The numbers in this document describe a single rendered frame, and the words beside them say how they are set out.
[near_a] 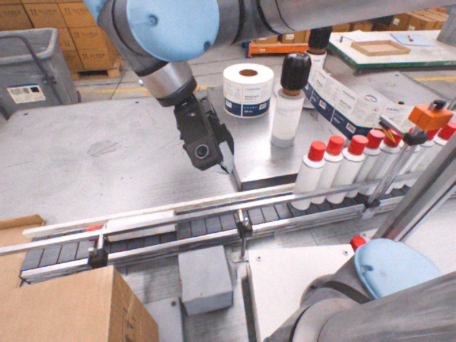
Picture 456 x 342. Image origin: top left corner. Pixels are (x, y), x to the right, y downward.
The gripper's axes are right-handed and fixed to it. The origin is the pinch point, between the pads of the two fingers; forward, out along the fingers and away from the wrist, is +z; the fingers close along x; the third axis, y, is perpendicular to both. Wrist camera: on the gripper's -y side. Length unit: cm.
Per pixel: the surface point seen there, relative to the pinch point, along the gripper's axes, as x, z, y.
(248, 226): 1.2, 9.1, -8.2
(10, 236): 61, -4, 11
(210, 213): 8.0, 6.7, -2.7
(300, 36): -152, 135, 362
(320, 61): -48, 20, 58
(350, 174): -25.2, 17.7, -1.0
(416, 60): -135, 83, 109
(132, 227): 23.4, -0.2, -2.9
